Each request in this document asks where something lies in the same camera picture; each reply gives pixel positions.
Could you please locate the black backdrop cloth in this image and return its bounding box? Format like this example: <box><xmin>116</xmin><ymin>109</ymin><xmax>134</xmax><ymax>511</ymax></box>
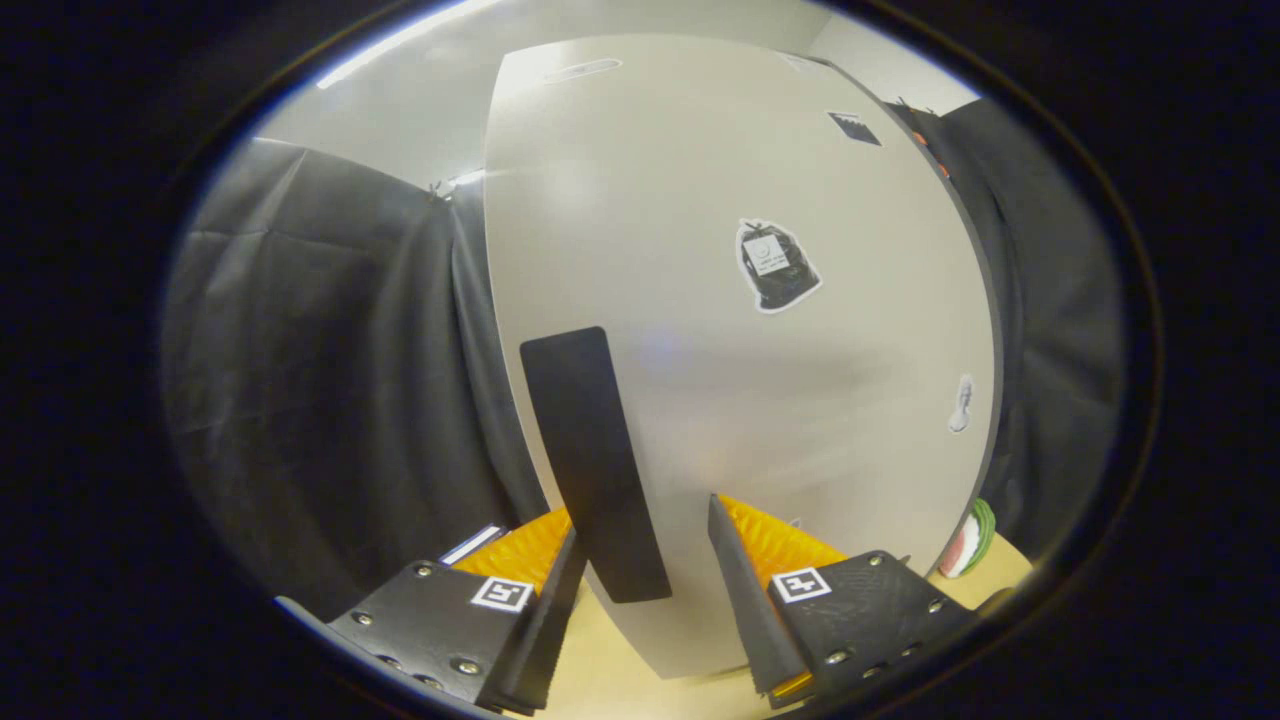
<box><xmin>165</xmin><ymin>98</ymin><xmax>1126</xmax><ymax>621</ymax></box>

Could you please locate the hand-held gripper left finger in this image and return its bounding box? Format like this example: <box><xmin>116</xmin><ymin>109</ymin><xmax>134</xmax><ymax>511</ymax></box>
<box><xmin>325</xmin><ymin>507</ymin><xmax>589</xmax><ymax>716</ymax></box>

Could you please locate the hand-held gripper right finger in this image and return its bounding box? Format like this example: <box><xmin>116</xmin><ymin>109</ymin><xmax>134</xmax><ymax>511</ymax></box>
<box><xmin>707</xmin><ymin>493</ymin><xmax>976</xmax><ymax>709</ymax></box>

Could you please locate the watermelon slice ornament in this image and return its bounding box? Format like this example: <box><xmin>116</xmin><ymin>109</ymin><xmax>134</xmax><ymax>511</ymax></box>
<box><xmin>938</xmin><ymin>498</ymin><xmax>998</xmax><ymax>580</ymax></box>

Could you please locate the black door handle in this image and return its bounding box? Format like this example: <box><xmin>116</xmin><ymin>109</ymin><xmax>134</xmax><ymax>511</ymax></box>
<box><xmin>519</xmin><ymin>326</ymin><xmax>673</xmax><ymax>605</ymax></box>

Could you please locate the white blue spine book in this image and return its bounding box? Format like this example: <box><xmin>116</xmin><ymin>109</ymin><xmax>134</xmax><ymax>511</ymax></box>
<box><xmin>440</xmin><ymin>524</ymin><xmax>507</xmax><ymax>567</ymax></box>

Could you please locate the white shoe cabinet door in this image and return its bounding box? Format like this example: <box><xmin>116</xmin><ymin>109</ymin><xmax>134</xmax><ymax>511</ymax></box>
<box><xmin>484</xmin><ymin>35</ymin><xmax>1001</xmax><ymax>681</ymax></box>

